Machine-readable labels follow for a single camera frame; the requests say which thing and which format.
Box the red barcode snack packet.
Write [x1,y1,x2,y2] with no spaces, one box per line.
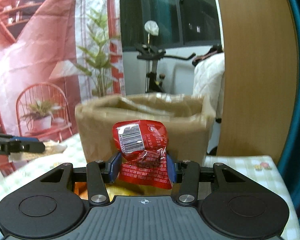
[112,120,172,190]

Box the orange snack packet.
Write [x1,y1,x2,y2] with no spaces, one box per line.
[74,182,88,200]

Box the yellow snack packet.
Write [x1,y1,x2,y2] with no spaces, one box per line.
[106,183,172,200]

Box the cardboard box with plastic liner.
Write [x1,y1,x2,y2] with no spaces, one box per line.
[75,93,216,164]

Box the plaid tablecloth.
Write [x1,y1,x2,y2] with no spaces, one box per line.
[0,134,300,239]

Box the red printed backdrop curtain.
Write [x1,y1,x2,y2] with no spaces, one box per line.
[0,0,126,178]

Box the black exercise bike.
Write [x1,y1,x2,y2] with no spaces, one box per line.
[135,20,196,93]

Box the white quilted blanket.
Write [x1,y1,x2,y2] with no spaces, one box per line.
[193,52,225,119]

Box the wooden headboard panel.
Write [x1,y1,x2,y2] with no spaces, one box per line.
[218,0,298,162]

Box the black garment on blanket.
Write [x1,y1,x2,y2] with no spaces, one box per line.
[192,44,224,67]

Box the dark window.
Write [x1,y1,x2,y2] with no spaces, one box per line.
[120,0,221,51]

